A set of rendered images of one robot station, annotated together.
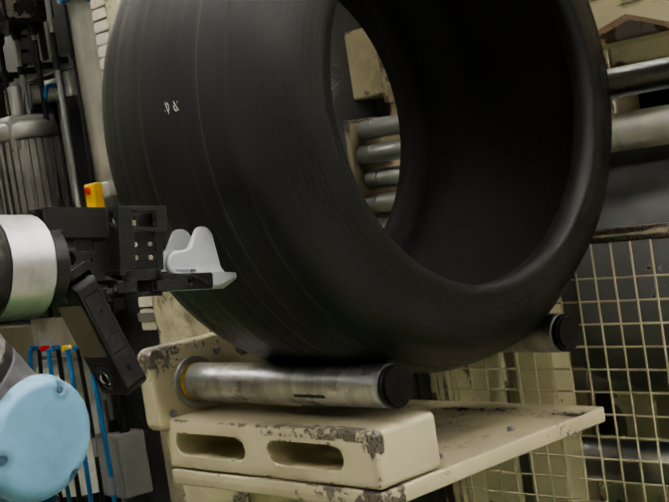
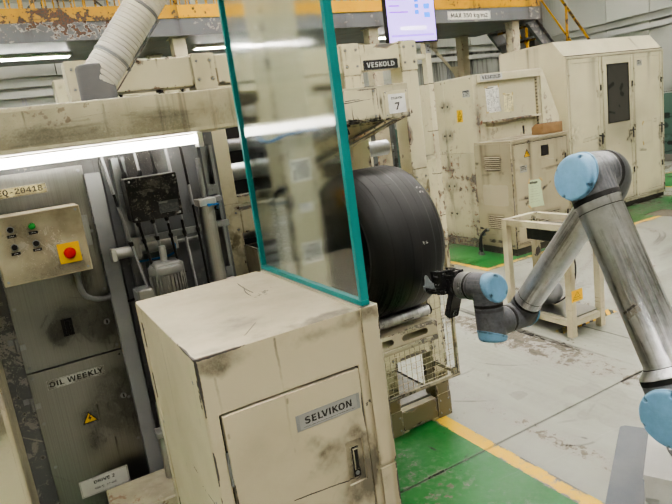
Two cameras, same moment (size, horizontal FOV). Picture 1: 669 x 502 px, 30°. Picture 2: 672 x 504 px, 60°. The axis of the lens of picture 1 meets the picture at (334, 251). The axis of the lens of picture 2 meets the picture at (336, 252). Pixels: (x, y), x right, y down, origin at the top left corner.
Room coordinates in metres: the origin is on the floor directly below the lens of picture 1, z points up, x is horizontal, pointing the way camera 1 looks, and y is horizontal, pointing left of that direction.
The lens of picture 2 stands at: (1.02, 2.16, 1.64)
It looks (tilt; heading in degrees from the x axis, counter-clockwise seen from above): 12 degrees down; 284
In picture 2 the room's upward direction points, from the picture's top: 8 degrees counter-clockwise
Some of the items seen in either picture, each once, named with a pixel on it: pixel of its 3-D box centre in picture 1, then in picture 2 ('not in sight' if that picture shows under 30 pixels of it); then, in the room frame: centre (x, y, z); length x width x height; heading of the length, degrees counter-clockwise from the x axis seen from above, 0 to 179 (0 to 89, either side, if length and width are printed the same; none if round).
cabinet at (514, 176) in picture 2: not in sight; (524, 192); (0.46, -4.78, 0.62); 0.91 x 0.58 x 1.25; 42
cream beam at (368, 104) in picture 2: not in sight; (335, 109); (1.56, -0.33, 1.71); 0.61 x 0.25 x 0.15; 42
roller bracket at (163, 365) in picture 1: (278, 357); not in sight; (1.58, 0.09, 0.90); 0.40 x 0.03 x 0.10; 132
